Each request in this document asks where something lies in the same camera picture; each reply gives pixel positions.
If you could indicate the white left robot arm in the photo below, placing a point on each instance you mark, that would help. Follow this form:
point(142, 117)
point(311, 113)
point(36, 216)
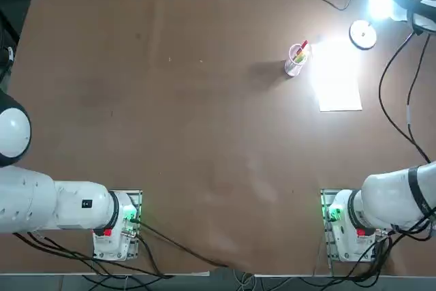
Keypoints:
point(51, 202)

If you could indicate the red marker pen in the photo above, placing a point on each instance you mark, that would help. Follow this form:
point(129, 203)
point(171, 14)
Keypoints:
point(304, 45)

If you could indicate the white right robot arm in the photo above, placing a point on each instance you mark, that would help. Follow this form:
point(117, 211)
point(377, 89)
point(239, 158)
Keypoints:
point(391, 195)

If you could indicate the green marker pen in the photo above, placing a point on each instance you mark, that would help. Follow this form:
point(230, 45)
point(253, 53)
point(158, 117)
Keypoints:
point(301, 58)

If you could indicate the clear plastic cup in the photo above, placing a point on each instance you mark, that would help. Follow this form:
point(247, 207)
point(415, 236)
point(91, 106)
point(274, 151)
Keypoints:
point(293, 67)

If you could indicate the white paper sheet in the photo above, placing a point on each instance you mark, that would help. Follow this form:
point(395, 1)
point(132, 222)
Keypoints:
point(340, 96)

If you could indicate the white gooseneck desk lamp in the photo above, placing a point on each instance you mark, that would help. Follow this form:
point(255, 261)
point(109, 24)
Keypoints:
point(363, 34)

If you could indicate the yellow marker pen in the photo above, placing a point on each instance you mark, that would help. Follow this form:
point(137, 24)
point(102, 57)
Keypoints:
point(299, 54)

